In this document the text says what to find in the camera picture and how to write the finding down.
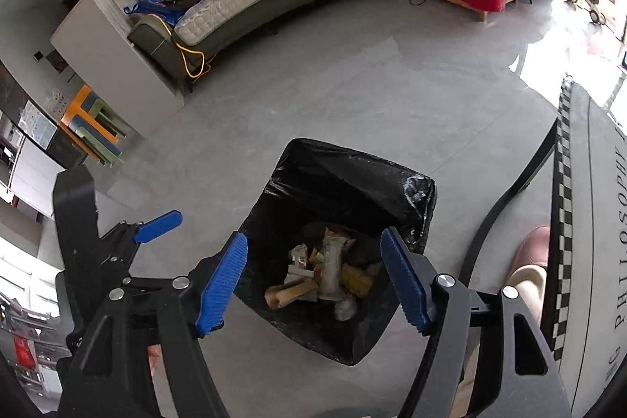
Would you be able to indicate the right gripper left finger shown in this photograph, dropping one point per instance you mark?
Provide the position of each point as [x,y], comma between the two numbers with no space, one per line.
[116,323]

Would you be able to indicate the yellow snack package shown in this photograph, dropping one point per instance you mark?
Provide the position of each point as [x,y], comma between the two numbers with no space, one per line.
[356,281]

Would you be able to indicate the blue bag on sofa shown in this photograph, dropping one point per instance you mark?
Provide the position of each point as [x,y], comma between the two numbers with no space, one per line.
[160,8]

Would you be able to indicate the biscuit snack wrapper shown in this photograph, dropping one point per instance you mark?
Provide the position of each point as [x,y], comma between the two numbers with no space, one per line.
[333,245]

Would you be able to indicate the brown cardboard box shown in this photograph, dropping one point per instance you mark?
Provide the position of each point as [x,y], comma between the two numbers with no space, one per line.
[279,296]

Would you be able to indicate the black lined trash bin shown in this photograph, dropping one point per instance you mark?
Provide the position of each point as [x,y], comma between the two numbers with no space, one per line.
[314,267]

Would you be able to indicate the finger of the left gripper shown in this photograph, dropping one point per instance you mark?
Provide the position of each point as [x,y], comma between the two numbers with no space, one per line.
[148,232]

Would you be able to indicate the stacked colourful stools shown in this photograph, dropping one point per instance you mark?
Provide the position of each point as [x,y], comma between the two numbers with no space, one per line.
[94,127]

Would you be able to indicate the person's pink slipper foot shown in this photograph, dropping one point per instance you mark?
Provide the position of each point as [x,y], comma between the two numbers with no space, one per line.
[528,271]

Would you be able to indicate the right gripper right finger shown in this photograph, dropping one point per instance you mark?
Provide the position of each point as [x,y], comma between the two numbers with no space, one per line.
[515,375]

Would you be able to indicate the white side cabinet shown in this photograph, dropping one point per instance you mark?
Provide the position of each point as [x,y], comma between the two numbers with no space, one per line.
[92,38]

